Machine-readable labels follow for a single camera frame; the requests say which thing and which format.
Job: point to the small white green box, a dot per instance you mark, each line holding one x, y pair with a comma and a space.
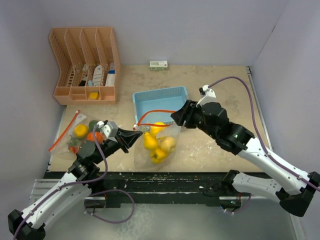
158, 65

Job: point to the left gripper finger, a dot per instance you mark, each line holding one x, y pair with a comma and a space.
125, 145
129, 134

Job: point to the green orange fruit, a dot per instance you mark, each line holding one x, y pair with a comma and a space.
92, 124

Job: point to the small yellow pear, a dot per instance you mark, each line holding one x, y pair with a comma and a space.
149, 141

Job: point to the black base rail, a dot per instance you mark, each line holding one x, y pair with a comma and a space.
204, 188

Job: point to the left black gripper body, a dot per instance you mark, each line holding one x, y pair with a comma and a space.
109, 146

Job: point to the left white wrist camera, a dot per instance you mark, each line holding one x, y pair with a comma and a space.
109, 129

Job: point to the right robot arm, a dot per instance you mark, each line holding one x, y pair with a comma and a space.
291, 188

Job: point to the yellow bell pepper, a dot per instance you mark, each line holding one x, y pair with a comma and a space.
158, 155

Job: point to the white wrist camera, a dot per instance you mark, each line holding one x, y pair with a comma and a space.
109, 129
207, 95

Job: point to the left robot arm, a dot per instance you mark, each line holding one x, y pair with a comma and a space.
76, 184

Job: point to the small orange pumpkin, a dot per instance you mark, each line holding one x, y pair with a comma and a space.
98, 136

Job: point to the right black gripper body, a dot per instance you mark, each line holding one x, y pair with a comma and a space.
196, 120

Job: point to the white blue packet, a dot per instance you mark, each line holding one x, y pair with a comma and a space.
111, 76

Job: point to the clear zip bag orange zipper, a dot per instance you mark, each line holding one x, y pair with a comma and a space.
75, 133

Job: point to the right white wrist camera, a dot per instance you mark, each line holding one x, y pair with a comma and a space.
207, 95

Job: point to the blue plastic basket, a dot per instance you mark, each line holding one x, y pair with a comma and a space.
171, 99

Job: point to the pale yellow pear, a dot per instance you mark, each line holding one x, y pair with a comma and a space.
168, 144

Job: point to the orange plastic file organizer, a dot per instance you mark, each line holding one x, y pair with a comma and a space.
89, 64

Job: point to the yellow block in organizer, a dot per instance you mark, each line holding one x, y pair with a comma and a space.
94, 96

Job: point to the white striped packet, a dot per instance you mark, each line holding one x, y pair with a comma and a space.
97, 76

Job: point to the black white packet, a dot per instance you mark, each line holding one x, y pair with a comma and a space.
84, 76

